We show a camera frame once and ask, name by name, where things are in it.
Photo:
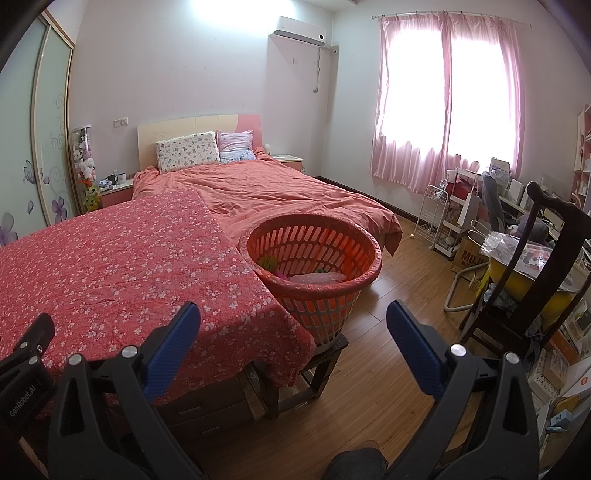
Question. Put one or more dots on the white air conditioner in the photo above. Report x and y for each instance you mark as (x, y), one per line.
(298, 30)

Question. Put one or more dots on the bed with pink sheet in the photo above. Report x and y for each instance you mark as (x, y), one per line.
(277, 189)

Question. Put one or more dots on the brown drawer cabinet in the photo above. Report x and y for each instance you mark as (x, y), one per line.
(207, 415)

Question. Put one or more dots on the clear plush toy tube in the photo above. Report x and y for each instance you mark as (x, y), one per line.
(85, 166)

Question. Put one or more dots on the pink and white nightstand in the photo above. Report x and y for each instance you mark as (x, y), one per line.
(117, 196)
(290, 162)

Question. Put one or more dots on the yellow plastic basin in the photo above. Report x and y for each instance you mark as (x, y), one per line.
(554, 304)

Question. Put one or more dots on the white cardboard box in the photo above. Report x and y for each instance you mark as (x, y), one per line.
(577, 381)

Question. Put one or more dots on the white metal tube frame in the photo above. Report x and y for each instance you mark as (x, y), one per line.
(455, 288)

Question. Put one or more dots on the pink striped pillow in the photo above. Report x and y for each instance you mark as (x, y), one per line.
(235, 145)

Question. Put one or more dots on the beige and pink headboard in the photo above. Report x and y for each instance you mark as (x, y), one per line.
(184, 123)

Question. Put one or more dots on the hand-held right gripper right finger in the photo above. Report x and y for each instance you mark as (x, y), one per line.
(413, 350)

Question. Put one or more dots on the person's dark trouser leg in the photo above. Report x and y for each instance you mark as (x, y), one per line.
(355, 466)

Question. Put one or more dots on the white shelf cart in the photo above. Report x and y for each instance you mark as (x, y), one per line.
(461, 214)

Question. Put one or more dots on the red floral blanket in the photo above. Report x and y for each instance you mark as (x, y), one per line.
(115, 277)

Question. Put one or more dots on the orange laundry basket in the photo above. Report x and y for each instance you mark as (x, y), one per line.
(318, 290)

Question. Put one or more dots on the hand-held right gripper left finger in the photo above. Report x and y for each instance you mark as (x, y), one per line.
(171, 355)

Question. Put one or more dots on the white floral pillow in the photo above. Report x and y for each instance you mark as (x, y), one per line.
(187, 151)

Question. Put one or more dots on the flower print sliding wardrobe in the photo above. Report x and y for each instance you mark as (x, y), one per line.
(51, 138)

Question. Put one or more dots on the olive green plastic bag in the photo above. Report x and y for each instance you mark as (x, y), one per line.
(268, 266)

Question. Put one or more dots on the white air conditioner pipe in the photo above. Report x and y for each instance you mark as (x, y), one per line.
(318, 69)

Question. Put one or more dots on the grey office chair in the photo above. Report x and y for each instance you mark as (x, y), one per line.
(491, 198)

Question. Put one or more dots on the brown paper bag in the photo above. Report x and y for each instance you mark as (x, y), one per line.
(468, 258)

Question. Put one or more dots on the clear plastic package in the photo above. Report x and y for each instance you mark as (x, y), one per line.
(503, 244)

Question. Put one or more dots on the dark wooden chair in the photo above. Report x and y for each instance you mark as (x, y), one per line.
(531, 194)

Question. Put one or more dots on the white curtain rod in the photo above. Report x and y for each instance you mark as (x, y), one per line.
(438, 16)

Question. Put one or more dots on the clear grey plastic bag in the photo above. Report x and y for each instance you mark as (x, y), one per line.
(314, 278)

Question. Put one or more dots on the pink curtain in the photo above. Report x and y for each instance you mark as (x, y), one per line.
(415, 170)

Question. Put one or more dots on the dark wooden stool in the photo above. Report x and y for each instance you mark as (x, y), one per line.
(323, 355)

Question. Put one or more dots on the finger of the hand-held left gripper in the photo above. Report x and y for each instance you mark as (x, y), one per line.
(23, 392)

